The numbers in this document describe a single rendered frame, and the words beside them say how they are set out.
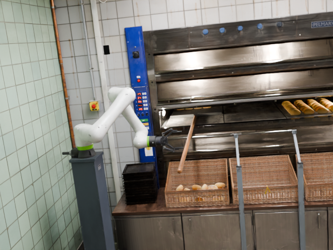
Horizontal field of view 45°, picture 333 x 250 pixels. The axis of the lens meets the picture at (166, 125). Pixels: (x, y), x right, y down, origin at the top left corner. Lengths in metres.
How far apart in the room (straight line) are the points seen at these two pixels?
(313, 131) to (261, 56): 0.85
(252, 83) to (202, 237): 1.45
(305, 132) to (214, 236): 1.28
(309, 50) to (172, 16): 1.25
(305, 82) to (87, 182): 2.09
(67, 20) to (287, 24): 2.00
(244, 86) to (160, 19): 0.97
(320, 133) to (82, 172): 2.18
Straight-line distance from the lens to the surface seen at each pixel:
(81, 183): 3.18
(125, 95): 3.09
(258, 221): 3.59
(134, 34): 3.81
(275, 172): 3.94
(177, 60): 3.79
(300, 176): 3.42
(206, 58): 3.78
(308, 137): 3.97
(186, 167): 3.92
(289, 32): 3.83
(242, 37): 3.79
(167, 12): 3.80
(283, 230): 3.65
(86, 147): 3.11
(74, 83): 4.02
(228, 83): 3.80
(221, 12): 3.77
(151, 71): 3.83
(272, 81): 3.83
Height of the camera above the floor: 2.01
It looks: 12 degrees down
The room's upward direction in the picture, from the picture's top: 6 degrees counter-clockwise
